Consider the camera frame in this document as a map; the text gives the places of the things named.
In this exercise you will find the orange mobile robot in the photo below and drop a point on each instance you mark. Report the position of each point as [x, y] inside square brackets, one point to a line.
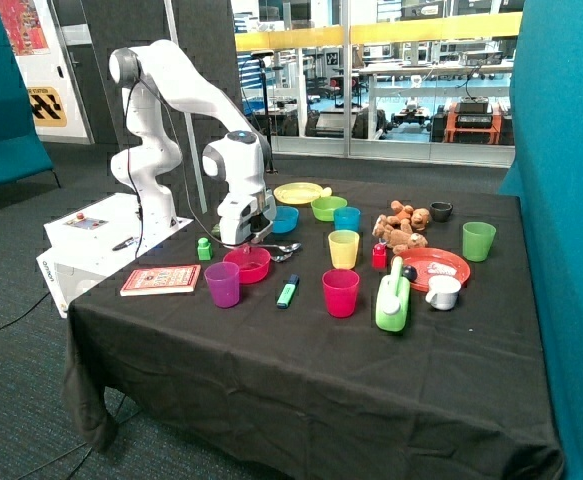
[473, 120]

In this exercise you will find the teal partition right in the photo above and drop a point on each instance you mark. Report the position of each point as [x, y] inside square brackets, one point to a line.
[547, 175]

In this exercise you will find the yellow black sign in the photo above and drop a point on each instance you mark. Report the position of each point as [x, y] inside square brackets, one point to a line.
[47, 107]

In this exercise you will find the blue plastic cup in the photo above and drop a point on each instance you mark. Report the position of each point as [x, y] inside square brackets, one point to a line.
[347, 218]

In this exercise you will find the yellow plastic plate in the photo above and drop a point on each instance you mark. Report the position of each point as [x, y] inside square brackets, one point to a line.
[298, 193]

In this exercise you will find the red toy block figure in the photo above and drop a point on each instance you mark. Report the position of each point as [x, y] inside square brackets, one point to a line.
[379, 257]

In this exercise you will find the metal spoon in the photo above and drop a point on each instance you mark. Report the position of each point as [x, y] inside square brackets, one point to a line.
[281, 257]
[283, 248]

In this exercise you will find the lower brown teddy bear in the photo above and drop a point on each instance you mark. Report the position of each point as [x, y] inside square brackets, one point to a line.
[398, 235]

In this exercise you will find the pink plastic bowl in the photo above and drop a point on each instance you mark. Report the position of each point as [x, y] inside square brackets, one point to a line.
[253, 267]

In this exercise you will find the dark blue ball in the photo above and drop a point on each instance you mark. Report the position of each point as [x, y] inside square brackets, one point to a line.
[410, 273]

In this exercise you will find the green highlighter marker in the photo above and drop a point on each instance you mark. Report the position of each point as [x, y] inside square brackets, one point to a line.
[287, 294]

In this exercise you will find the green plastic watering jug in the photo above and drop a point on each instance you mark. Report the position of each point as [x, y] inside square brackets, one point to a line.
[392, 301]

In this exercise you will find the red plastic plate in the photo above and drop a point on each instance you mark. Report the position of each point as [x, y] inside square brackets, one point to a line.
[428, 262]

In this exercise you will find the upper brown teddy bear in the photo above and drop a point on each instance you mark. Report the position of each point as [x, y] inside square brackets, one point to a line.
[417, 218]

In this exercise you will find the red wall poster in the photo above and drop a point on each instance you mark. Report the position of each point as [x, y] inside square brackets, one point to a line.
[22, 25]

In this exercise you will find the brown teddy bear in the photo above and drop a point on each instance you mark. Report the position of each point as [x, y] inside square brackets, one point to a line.
[417, 218]
[398, 235]

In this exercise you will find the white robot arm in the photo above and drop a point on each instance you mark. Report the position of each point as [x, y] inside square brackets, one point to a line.
[156, 80]

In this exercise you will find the green plastic cup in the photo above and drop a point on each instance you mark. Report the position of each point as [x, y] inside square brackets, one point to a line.
[477, 240]

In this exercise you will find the pink plastic cup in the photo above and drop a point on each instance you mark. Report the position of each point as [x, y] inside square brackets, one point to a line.
[340, 289]

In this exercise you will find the purple plastic cup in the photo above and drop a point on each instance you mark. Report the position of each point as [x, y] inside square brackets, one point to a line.
[223, 281]

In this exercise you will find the green plastic bowl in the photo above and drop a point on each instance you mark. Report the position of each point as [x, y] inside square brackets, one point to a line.
[323, 208]

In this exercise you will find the yellow plastic cup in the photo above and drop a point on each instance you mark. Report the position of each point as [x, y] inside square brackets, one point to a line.
[343, 245]

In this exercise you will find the upper metal spoon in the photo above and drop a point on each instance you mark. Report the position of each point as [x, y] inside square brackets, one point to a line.
[283, 248]

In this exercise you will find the green toy block figure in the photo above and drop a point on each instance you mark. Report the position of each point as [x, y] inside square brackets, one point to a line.
[204, 249]

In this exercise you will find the small black bowl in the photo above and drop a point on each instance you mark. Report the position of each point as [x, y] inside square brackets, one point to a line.
[441, 211]

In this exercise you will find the blue plastic bowl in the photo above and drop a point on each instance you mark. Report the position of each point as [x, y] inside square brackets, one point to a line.
[286, 219]

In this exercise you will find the red book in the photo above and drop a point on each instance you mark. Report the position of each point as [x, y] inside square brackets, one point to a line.
[161, 280]

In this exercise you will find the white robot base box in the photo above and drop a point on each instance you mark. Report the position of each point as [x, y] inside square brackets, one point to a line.
[94, 242]

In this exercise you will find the white mug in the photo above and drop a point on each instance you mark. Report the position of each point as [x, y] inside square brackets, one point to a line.
[443, 292]

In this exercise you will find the dark green toy frog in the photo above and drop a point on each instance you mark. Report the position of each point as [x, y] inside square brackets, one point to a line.
[216, 231]

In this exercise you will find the lower metal spoon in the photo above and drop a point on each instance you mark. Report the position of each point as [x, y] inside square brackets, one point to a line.
[281, 257]

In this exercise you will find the black tablecloth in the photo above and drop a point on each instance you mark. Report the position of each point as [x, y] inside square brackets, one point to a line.
[456, 395]

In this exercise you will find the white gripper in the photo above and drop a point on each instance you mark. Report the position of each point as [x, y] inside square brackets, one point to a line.
[246, 218]

